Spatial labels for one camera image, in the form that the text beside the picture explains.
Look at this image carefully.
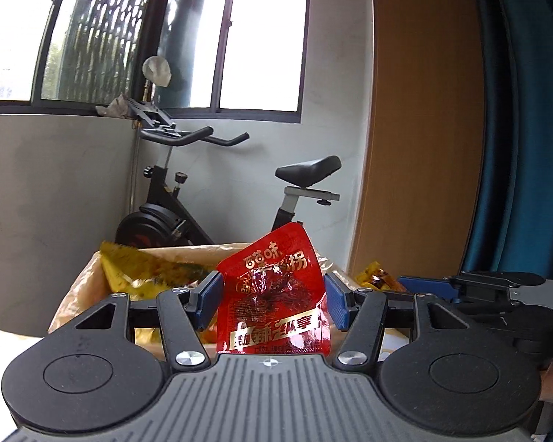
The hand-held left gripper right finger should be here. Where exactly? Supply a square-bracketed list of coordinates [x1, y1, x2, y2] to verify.
[325, 271, 503, 371]

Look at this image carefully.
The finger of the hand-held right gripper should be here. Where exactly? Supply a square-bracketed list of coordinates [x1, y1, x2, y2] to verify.
[399, 271, 547, 305]

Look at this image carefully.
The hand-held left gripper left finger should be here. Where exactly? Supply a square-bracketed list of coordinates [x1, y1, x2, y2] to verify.
[51, 271, 224, 371]

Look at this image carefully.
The small yellow snack packet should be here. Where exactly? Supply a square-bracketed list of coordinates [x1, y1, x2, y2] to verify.
[354, 261, 408, 293]

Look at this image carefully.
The red snack packet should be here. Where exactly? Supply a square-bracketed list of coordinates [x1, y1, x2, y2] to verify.
[216, 222, 331, 355]

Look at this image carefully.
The large yellow snack packet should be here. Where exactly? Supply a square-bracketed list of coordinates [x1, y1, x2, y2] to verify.
[99, 241, 217, 296]

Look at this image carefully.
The brown cardboard box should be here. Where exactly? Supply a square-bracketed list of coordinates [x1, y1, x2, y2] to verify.
[48, 242, 415, 360]

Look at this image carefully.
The black exercise bike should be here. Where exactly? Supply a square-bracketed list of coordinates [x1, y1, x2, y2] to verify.
[115, 97, 342, 247]

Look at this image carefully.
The thin metal pole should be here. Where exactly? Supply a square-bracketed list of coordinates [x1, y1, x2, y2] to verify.
[129, 84, 149, 213]

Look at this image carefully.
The wooden panel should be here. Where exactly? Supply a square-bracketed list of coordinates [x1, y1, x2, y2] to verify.
[348, 0, 487, 281]

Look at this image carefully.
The black framed window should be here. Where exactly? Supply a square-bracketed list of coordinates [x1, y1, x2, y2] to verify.
[0, 0, 312, 125]

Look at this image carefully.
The crumpled beige cloth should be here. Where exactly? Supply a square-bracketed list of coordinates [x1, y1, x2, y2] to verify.
[96, 94, 130, 118]

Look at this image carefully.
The white plastic bag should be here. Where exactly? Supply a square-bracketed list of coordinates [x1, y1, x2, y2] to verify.
[143, 55, 172, 88]

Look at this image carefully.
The perforated metal screen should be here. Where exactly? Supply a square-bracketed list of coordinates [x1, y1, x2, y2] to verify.
[41, 0, 141, 104]

